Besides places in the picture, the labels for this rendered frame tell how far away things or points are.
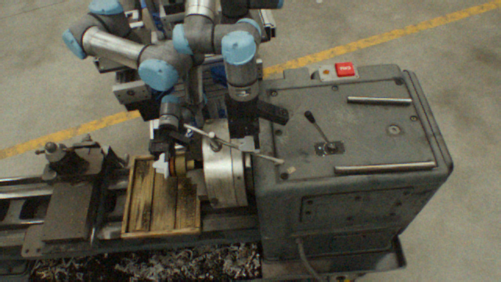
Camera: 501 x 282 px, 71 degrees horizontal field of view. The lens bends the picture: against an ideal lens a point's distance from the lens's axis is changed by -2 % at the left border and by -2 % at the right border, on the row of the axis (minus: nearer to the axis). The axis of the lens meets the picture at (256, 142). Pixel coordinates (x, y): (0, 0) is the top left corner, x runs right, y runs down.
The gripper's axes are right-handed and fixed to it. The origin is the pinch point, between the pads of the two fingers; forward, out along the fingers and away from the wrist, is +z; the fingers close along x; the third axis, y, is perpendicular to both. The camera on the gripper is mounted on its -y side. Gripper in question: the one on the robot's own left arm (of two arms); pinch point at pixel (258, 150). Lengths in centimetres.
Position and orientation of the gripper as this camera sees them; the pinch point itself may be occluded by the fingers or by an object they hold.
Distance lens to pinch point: 102.4
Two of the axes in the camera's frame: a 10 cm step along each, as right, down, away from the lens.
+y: -10.0, 0.9, 0.2
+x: 0.5, 6.7, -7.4
